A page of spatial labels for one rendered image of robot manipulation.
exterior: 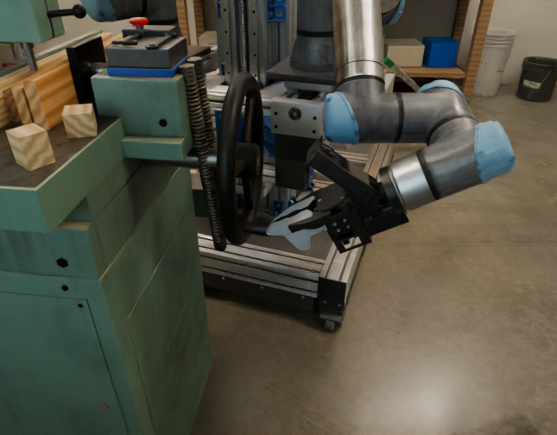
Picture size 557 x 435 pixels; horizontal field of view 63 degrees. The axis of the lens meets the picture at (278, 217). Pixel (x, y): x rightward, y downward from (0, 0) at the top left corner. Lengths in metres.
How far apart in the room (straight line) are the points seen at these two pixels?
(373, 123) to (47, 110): 0.47
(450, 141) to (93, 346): 0.63
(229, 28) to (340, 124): 0.85
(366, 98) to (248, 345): 1.03
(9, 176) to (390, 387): 1.17
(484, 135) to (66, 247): 0.58
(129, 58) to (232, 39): 0.78
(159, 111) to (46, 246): 0.25
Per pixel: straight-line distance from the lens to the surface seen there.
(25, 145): 0.61
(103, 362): 0.86
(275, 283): 1.51
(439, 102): 0.71
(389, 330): 1.62
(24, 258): 0.76
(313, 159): 0.64
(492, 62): 4.00
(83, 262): 0.71
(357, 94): 0.69
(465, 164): 0.64
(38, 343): 0.89
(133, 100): 0.73
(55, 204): 0.60
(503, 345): 1.70
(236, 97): 0.68
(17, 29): 0.82
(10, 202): 0.60
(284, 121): 1.20
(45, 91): 0.74
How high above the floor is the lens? 1.15
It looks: 33 degrees down
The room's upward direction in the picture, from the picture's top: straight up
